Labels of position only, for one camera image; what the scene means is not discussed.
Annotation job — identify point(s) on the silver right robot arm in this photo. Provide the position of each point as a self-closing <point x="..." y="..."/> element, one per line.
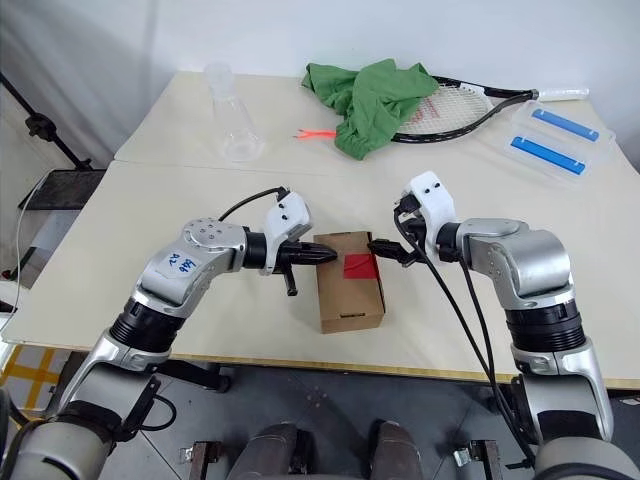
<point x="525" y="260"/>

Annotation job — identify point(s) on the orange plastic clip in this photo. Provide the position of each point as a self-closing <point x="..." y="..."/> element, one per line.
<point x="320" y="133"/>

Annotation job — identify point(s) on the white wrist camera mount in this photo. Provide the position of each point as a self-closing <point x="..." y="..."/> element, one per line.
<point x="287" y="215"/>
<point x="432" y="200"/>

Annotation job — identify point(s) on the metal bracket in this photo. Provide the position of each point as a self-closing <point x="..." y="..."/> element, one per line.
<point x="480" y="460"/>
<point x="202" y="460"/>

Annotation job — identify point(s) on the black table foot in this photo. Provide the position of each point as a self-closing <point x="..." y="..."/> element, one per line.
<point x="200" y="375"/>

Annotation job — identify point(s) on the green cloth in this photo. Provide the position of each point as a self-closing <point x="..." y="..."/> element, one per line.
<point x="375" y="100"/>

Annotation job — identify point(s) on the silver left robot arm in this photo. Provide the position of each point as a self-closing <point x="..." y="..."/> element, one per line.
<point x="200" y="265"/>

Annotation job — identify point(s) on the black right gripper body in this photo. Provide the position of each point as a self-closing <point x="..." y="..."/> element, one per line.
<point x="415" y="235"/>

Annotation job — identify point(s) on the dark grey rounded shape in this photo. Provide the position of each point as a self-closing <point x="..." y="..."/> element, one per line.
<point x="272" y="450"/>
<point x="397" y="450"/>

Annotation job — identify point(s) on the brown cardboard box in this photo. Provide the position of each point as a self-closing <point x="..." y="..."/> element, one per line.
<point x="350" y="300"/>

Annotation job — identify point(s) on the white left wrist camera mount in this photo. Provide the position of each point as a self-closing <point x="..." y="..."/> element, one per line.
<point x="287" y="215"/>

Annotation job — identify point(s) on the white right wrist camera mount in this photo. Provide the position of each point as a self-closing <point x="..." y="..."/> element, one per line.
<point x="432" y="200"/>

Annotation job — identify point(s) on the blue strip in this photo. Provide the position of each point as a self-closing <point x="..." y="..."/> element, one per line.
<point x="565" y="124"/>
<point x="547" y="155"/>

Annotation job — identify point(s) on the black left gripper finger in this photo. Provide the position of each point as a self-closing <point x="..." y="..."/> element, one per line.
<point x="317" y="259"/>
<point x="317" y="249"/>

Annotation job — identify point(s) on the black and white tennis racket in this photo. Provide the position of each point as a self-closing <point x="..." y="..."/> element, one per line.
<point x="510" y="95"/>

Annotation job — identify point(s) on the clear plastic flask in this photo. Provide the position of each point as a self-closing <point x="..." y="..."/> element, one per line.
<point x="235" y="125"/>

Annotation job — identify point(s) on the clear plastic case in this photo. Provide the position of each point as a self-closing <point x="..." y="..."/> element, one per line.
<point x="500" y="135"/>

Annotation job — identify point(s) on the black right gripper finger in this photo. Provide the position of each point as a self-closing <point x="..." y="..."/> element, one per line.
<point x="385" y="247"/>
<point x="407" y="260"/>

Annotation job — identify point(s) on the red tape seal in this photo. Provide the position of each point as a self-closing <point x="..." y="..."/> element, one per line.
<point x="357" y="266"/>

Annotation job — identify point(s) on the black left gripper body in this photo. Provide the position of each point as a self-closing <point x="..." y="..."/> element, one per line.
<point x="290" y="255"/>

